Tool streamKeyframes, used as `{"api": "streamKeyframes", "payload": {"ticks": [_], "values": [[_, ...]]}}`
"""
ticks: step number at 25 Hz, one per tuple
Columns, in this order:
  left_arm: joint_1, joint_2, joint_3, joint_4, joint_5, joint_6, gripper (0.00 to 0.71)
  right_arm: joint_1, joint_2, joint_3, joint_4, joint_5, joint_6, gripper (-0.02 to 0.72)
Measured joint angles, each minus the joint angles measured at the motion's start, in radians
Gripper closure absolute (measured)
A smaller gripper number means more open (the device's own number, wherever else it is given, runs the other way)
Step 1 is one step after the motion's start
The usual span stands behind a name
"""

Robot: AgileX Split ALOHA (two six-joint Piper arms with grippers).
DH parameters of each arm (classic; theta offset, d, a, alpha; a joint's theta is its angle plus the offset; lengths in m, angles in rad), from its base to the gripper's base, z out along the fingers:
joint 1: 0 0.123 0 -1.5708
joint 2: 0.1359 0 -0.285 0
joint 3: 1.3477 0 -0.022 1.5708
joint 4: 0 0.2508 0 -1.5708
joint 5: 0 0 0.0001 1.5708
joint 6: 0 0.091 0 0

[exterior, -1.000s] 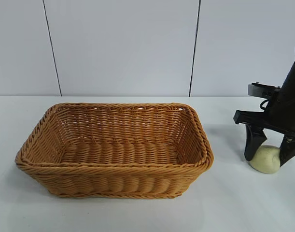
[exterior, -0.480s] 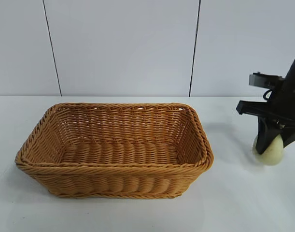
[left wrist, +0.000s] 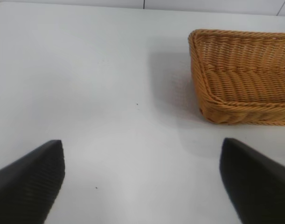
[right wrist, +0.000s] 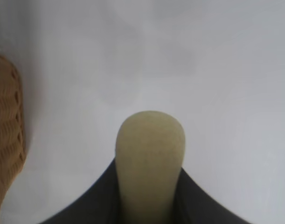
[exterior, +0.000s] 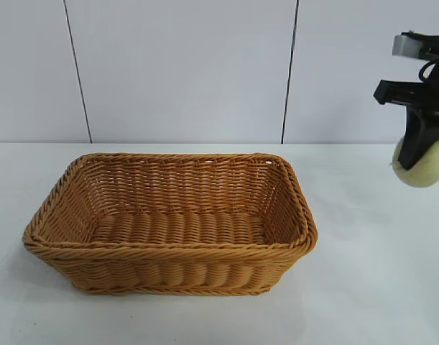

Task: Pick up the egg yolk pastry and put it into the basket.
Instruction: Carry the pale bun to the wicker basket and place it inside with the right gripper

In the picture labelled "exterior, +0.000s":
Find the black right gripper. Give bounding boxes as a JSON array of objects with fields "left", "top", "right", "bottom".
[{"left": 373, "top": 34, "right": 439, "bottom": 170}]

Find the pale yellow egg yolk pastry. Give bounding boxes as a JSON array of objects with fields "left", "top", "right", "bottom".
[{"left": 391, "top": 138, "right": 439, "bottom": 187}]

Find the brown woven wicker basket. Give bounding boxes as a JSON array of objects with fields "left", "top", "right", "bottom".
[{"left": 20, "top": 152, "right": 320, "bottom": 296}]

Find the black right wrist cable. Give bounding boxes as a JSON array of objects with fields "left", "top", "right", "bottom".
[{"left": 416, "top": 59, "right": 439, "bottom": 83}]

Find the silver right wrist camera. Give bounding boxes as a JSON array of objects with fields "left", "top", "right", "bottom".
[{"left": 391, "top": 32, "right": 423, "bottom": 59}]

